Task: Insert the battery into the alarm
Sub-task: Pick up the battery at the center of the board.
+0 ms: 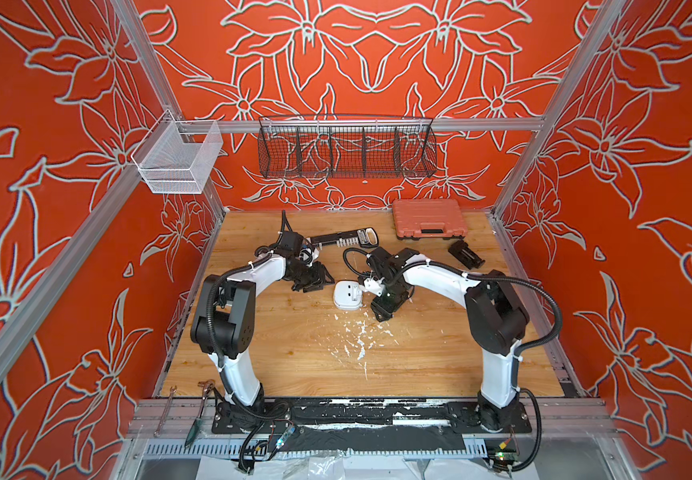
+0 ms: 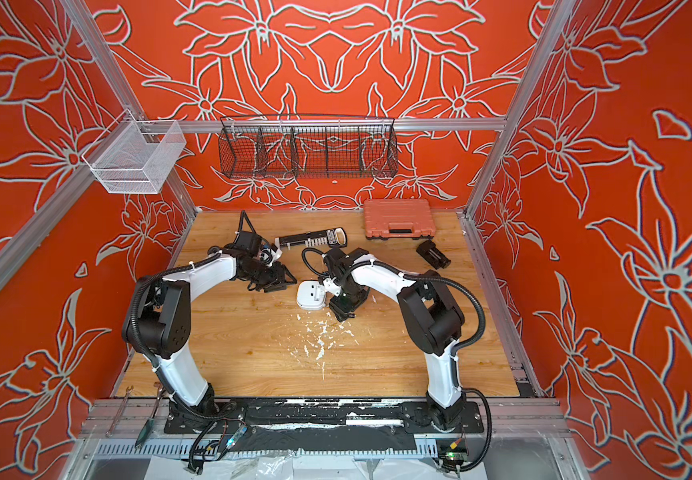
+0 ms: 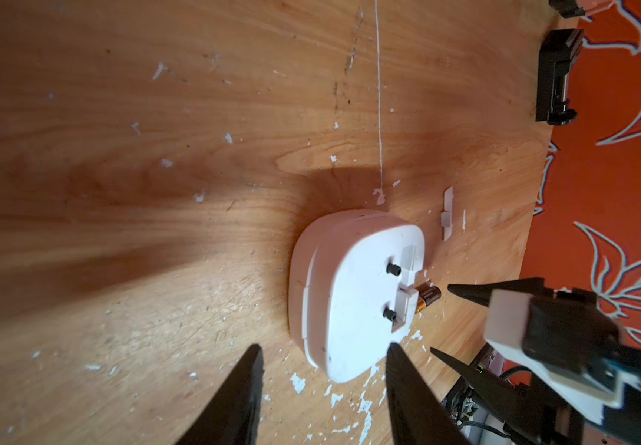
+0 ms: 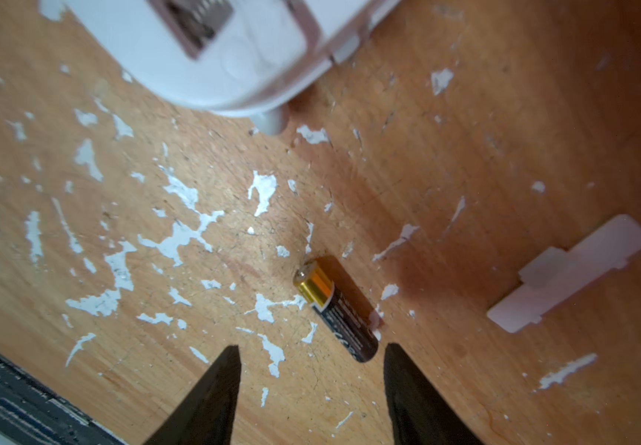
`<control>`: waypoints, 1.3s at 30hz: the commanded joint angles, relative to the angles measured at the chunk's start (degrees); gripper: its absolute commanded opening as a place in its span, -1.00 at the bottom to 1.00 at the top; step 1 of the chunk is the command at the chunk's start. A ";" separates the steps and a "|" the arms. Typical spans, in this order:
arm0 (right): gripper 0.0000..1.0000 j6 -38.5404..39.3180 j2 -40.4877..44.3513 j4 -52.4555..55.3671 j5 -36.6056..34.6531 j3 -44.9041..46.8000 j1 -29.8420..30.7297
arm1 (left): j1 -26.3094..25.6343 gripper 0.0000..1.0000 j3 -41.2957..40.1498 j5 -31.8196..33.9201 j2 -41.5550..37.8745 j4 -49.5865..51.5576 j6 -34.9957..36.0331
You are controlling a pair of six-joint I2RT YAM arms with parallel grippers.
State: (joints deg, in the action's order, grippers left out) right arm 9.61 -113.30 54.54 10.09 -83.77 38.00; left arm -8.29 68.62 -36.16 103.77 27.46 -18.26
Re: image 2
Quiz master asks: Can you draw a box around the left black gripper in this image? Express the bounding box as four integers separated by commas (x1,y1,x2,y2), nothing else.
243,262,298,291

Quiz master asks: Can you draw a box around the white alarm device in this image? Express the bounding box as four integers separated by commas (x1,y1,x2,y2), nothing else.
296,280,327,311

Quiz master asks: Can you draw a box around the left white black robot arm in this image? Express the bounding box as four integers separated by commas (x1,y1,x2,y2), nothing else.
122,249,298,428

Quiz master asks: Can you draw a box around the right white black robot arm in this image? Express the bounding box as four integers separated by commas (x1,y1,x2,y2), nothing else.
318,248,486,432

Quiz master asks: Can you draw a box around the black white hand tool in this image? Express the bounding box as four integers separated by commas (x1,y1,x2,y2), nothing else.
274,227,348,249

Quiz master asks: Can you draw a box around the red plastic tool case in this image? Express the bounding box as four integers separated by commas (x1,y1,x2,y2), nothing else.
363,198,437,240

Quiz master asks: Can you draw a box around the small black holder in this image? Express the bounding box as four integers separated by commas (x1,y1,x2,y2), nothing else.
416,240,451,269

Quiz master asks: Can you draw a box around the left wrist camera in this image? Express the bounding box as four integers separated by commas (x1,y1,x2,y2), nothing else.
208,210,282,266

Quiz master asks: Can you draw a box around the black wire wall basket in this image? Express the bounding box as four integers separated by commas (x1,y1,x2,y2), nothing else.
218,115,399,180

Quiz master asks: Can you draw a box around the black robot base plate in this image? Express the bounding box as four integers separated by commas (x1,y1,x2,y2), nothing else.
164,398,485,436

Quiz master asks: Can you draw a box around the white wire mesh basket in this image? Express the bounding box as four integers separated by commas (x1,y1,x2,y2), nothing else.
82,120,186,195

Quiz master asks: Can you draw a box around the green handled screwdriver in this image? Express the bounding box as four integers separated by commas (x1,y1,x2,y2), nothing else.
135,403,159,449

